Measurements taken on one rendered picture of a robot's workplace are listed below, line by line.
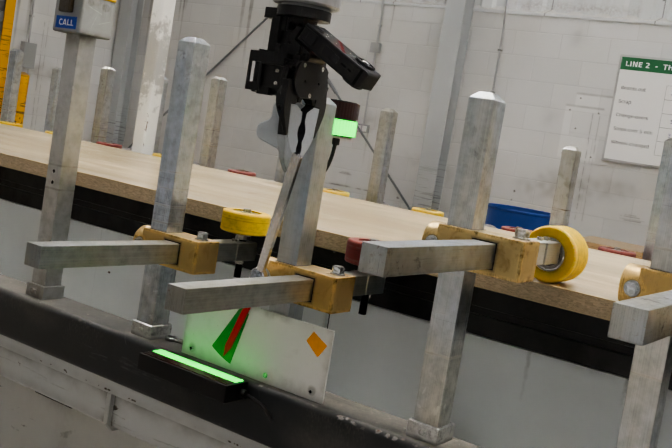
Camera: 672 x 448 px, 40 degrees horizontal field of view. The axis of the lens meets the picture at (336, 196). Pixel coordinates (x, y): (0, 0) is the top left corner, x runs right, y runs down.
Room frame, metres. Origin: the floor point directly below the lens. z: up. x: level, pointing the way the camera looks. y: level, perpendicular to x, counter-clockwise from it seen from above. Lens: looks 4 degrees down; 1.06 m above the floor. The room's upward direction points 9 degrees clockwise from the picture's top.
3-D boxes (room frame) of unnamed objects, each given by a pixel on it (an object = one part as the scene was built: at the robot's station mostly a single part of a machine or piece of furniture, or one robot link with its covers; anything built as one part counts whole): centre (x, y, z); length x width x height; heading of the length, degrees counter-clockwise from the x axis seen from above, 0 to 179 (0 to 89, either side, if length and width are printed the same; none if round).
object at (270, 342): (1.27, 0.08, 0.75); 0.26 x 0.01 x 0.10; 56
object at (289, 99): (1.18, 0.08, 1.09); 0.05 x 0.02 x 0.09; 146
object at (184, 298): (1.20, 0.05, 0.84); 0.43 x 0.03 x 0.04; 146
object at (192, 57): (1.41, 0.25, 0.93); 0.03 x 0.03 x 0.48; 56
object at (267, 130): (1.20, 0.09, 1.04); 0.06 x 0.03 x 0.09; 56
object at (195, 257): (1.40, 0.23, 0.84); 0.13 x 0.06 x 0.05; 56
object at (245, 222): (1.51, 0.14, 0.85); 0.08 x 0.08 x 0.11
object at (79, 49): (1.56, 0.47, 0.93); 0.05 x 0.05 x 0.45; 56
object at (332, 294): (1.26, 0.02, 0.85); 0.13 x 0.06 x 0.05; 56
